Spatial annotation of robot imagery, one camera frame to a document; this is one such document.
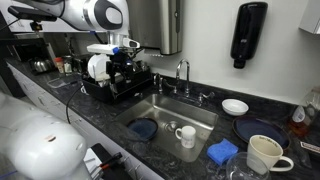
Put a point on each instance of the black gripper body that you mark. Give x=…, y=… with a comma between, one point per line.
x=122, y=65

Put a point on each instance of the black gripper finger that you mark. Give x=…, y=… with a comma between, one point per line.
x=128, y=82
x=113, y=85

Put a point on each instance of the white ceramic cup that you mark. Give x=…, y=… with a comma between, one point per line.
x=188, y=136

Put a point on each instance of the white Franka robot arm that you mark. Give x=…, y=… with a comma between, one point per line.
x=100, y=13

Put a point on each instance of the chrome sink soap pump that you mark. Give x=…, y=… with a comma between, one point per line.
x=159, y=83

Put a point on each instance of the chrome sink faucet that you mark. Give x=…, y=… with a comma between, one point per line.
x=187, y=76

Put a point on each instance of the steel sink drain strainer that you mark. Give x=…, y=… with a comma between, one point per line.
x=171, y=126

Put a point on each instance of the stainless steel sink basin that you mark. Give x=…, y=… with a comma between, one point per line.
x=196, y=116

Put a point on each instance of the black dish rack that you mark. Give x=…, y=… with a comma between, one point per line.
x=100, y=91

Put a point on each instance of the white dinner plate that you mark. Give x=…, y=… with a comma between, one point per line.
x=95, y=66

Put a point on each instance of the dark blue ceramic plate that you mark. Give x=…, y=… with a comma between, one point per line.
x=143, y=129
x=256, y=128

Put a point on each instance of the small glass jar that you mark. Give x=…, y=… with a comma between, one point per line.
x=67, y=65

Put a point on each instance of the clear plastic tray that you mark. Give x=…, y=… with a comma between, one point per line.
x=61, y=82

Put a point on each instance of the steel paper towel dispenser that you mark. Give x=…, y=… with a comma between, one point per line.
x=156, y=23

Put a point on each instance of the spice jar red lid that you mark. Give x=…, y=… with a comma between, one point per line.
x=59, y=65

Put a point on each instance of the steel kettle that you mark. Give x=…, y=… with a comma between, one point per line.
x=41, y=65

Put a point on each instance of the black countertop appliance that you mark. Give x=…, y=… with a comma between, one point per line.
x=26, y=50

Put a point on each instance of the small white bowl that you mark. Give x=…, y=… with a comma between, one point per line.
x=235, y=107

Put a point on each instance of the blue sponge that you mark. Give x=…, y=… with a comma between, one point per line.
x=221, y=151

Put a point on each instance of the clear glass bowl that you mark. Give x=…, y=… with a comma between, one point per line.
x=238, y=168

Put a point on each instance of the beige ceramic mug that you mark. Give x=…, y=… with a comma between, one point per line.
x=263, y=153

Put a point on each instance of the white label card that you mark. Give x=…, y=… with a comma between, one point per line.
x=310, y=147

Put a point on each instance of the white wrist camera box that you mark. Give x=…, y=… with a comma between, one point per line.
x=101, y=49

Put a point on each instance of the black stereo camera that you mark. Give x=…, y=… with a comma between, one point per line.
x=31, y=13

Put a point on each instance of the black wall soap dispenser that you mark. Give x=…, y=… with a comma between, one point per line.
x=248, y=30

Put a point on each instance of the white wall cabinet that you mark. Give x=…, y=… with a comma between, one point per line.
x=311, y=15

